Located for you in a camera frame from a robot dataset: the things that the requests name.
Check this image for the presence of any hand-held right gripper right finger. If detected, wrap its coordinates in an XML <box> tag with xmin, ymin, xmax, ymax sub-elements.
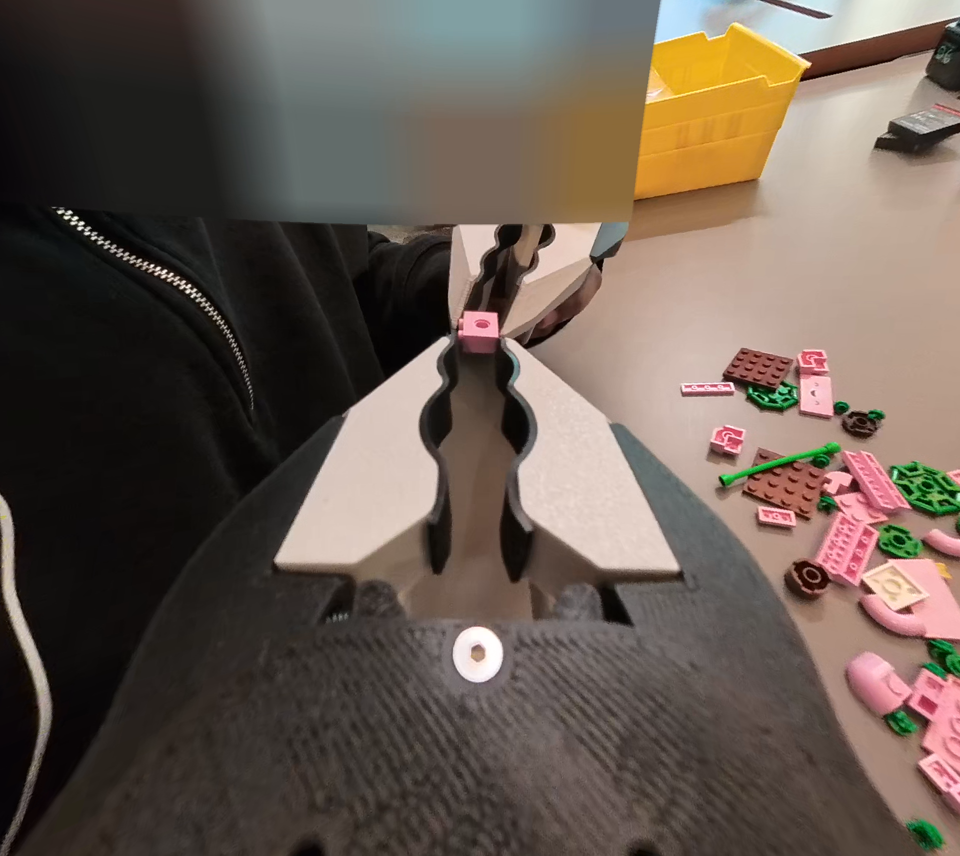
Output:
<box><xmin>497</xmin><ymin>337</ymin><xmax>684</xmax><ymax>604</ymax></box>

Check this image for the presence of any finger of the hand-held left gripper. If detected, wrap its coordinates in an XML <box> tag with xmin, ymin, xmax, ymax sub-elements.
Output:
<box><xmin>448</xmin><ymin>224</ymin><xmax>502</xmax><ymax>332</ymax></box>
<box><xmin>501</xmin><ymin>224</ymin><xmax>603</xmax><ymax>343</ymax></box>

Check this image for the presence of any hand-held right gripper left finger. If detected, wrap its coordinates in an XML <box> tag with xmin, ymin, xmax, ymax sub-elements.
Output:
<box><xmin>273</xmin><ymin>335</ymin><xmax>460</xmax><ymax>596</ymax></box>

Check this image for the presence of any small pink toy brick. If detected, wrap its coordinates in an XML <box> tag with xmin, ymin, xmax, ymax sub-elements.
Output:
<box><xmin>459</xmin><ymin>310</ymin><xmax>501</xmax><ymax>355</ymax></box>

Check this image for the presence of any pile of pink toy bricks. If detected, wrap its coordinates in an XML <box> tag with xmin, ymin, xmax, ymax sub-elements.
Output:
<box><xmin>678</xmin><ymin>346</ymin><xmax>960</xmax><ymax>853</ymax></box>

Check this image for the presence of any person's left forearm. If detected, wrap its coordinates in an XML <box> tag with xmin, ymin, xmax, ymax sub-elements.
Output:
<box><xmin>352</xmin><ymin>224</ymin><xmax>455</xmax><ymax>377</ymax></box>

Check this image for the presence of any person's left hand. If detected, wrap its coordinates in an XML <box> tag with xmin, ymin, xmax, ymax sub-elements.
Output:
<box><xmin>525</xmin><ymin>264</ymin><xmax>606</xmax><ymax>349</ymax></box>

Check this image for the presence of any yellow plastic bin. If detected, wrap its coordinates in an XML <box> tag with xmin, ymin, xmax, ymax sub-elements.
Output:
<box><xmin>633</xmin><ymin>22</ymin><xmax>813</xmax><ymax>201</ymax></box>

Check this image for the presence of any green toy rod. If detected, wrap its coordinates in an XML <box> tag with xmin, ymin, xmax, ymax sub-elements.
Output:
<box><xmin>718</xmin><ymin>441</ymin><xmax>843</xmax><ymax>487</ymax></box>

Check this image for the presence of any brown square toy plate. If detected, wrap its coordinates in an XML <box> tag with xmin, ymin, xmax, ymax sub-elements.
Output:
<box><xmin>742</xmin><ymin>447</ymin><xmax>830</xmax><ymax>520</ymax></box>
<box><xmin>722</xmin><ymin>347</ymin><xmax>796</xmax><ymax>391</ymax></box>

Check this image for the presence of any brown round toy brick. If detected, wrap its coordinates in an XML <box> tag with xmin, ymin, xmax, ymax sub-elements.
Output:
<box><xmin>784</xmin><ymin>559</ymin><xmax>834</xmax><ymax>600</ymax></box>

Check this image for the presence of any cream square toy plate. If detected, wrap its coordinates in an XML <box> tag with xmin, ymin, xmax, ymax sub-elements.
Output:
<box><xmin>861</xmin><ymin>561</ymin><xmax>933</xmax><ymax>612</ymax></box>

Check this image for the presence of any small black battery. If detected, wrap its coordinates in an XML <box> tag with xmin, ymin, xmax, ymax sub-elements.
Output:
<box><xmin>873</xmin><ymin>102</ymin><xmax>960</xmax><ymax>152</ymax></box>

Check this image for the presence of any wooden edged table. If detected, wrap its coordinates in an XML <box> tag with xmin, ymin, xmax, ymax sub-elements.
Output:
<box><xmin>652</xmin><ymin>0</ymin><xmax>960</xmax><ymax>77</ymax></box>

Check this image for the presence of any black battery charger case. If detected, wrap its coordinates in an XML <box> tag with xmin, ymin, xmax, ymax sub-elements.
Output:
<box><xmin>924</xmin><ymin>22</ymin><xmax>960</xmax><ymax>94</ymax></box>

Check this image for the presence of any white cord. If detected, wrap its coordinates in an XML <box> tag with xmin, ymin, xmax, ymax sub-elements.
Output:
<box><xmin>0</xmin><ymin>492</ymin><xmax>55</xmax><ymax>851</ymax></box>

